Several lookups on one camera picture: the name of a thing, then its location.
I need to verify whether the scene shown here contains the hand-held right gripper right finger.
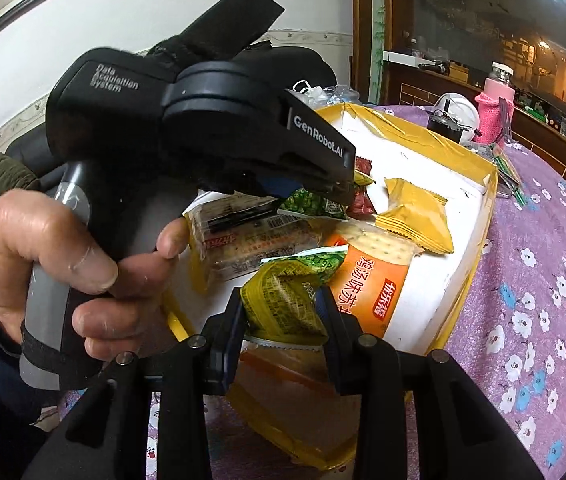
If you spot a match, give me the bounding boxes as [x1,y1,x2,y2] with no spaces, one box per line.
[313,286,546,480]

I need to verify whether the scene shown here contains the small black device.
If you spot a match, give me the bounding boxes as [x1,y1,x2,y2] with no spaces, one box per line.
[427,110,470,143]

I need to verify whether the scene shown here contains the wooden glass cabinet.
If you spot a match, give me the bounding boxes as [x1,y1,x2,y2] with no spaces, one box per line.
[352,0,566,196]

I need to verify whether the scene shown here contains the person's left hand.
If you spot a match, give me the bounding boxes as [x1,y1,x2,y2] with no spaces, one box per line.
[0,189,191,361]

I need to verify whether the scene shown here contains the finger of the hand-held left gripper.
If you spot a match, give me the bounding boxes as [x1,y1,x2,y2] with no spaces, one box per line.
[243,160,364,207]

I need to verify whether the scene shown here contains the white foam tray yellow tape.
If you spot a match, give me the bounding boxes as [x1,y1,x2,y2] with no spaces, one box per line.
[160,102,500,471]

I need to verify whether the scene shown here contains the long white box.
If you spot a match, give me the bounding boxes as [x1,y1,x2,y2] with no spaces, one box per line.
[384,50,436,67]

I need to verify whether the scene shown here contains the plain yellow snack packet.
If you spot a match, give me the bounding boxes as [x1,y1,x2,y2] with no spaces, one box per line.
[375,177,454,256]

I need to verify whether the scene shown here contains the yellow edged cracker packet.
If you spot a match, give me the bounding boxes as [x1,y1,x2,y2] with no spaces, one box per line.
[183,192,324,293]

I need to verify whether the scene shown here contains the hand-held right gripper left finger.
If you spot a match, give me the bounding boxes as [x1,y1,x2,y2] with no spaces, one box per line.
[22,286,248,480]

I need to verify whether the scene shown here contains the dark red snack packet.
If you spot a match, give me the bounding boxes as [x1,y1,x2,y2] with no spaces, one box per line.
[345,185,378,218]

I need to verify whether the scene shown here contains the clear plastic bag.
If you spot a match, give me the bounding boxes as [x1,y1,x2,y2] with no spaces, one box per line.
[290,80,361,111]

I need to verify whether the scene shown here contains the clear packet green sticks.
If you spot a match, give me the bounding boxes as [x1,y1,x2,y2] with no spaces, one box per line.
[490,142,526,201]

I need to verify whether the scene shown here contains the pink bottle knitted sleeve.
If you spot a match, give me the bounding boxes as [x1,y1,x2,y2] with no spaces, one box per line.
[474,61,516,146]

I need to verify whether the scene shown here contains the orange cracker packet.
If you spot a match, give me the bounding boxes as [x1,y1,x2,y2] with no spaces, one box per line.
[313,220,426,341]

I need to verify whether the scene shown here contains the purple flowered tablecloth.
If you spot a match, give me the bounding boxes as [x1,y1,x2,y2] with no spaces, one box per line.
[58,105,566,480]

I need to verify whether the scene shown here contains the green pea snack packet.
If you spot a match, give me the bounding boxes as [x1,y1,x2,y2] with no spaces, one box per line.
[277,170,376,222]
[240,252,348,348]

